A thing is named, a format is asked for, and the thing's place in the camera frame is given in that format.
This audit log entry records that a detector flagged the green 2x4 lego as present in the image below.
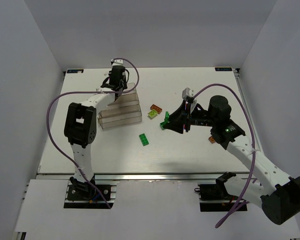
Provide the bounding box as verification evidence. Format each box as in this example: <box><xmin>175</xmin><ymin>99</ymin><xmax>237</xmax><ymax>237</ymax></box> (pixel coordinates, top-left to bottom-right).
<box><xmin>138</xmin><ymin>133</ymin><xmax>149</xmax><ymax>146</ymax></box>

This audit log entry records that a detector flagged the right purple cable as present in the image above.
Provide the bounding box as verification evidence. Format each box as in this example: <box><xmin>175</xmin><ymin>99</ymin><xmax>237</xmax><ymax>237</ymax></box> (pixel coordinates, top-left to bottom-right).
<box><xmin>193</xmin><ymin>83</ymin><xmax>260</xmax><ymax>229</ymax></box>

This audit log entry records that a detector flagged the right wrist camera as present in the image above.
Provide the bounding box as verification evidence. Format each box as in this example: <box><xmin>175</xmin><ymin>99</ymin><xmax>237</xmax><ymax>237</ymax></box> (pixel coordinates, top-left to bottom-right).
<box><xmin>182</xmin><ymin>87</ymin><xmax>197</xmax><ymax>113</ymax></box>

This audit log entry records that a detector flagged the table corner label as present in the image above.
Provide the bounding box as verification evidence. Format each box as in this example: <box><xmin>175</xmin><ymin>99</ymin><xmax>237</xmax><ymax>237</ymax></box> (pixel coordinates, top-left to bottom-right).
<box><xmin>66</xmin><ymin>69</ymin><xmax>84</xmax><ymax>74</ymax></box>
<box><xmin>214</xmin><ymin>67</ymin><xmax>233</xmax><ymax>72</ymax></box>

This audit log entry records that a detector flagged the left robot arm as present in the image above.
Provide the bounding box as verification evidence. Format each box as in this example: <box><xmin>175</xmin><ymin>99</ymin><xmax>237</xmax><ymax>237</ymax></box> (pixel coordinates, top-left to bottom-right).
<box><xmin>64</xmin><ymin>60</ymin><xmax>128</xmax><ymax>189</ymax></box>

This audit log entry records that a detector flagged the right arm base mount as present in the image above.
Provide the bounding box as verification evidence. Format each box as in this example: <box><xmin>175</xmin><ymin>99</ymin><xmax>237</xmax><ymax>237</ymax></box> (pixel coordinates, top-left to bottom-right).
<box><xmin>194</xmin><ymin>172</ymin><xmax>238</xmax><ymax>213</ymax></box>

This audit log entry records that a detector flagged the orange lego plate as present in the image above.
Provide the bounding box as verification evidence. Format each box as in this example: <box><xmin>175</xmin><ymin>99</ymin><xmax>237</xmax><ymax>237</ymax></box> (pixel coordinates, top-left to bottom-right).
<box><xmin>150</xmin><ymin>104</ymin><xmax>163</xmax><ymax>114</ymax></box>

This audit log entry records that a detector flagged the table corner label left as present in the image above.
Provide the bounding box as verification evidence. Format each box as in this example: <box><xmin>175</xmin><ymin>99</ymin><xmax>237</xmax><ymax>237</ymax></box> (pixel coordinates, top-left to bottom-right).
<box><xmin>66</xmin><ymin>69</ymin><xmax>84</xmax><ymax>74</ymax></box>

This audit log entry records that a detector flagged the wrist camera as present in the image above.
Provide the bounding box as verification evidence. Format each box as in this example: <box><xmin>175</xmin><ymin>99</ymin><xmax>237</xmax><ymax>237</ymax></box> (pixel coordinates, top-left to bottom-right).
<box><xmin>182</xmin><ymin>87</ymin><xmax>197</xmax><ymax>113</ymax></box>
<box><xmin>110</xmin><ymin>58</ymin><xmax>124</xmax><ymax>67</ymax></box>

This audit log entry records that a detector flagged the table corner label right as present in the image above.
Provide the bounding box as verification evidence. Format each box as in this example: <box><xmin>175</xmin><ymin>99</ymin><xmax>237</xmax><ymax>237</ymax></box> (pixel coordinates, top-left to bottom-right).
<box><xmin>214</xmin><ymin>67</ymin><xmax>233</xmax><ymax>72</ymax></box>

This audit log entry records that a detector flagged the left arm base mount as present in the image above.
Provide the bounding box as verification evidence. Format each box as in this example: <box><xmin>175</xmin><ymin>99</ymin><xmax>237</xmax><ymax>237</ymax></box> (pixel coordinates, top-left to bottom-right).
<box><xmin>63</xmin><ymin>176</ymin><xmax>117</xmax><ymax>210</ymax></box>

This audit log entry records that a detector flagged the orange lego with green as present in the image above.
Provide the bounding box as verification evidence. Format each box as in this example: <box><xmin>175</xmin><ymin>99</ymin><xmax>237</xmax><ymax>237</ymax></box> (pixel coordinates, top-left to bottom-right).
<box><xmin>208</xmin><ymin>136</ymin><xmax>215</xmax><ymax>144</ymax></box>

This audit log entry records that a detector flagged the lime green 2x2 lego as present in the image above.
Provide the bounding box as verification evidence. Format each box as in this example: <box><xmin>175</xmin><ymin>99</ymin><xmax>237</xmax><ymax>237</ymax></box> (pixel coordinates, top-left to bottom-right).
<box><xmin>148</xmin><ymin>109</ymin><xmax>158</xmax><ymax>119</ymax></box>

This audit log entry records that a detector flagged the dark green lego block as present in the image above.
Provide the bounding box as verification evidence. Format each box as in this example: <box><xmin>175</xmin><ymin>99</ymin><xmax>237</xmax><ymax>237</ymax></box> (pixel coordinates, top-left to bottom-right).
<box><xmin>159</xmin><ymin>111</ymin><xmax>170</xmax><ymax>130</ymax></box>

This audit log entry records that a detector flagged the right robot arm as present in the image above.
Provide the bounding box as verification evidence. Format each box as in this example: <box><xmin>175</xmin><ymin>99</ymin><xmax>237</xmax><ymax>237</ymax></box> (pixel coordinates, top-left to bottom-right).
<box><xmin>162</xmin><ymin>95</ymin><xmax>300</xmax><ymax>225</ymax></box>

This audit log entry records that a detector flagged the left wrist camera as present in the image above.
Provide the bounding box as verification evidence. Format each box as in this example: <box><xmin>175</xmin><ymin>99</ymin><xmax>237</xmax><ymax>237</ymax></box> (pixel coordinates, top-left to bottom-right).
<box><xmin>110</xmin><ymin>58</ymin><xmax>124</xmax><ymax>67</ymax></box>

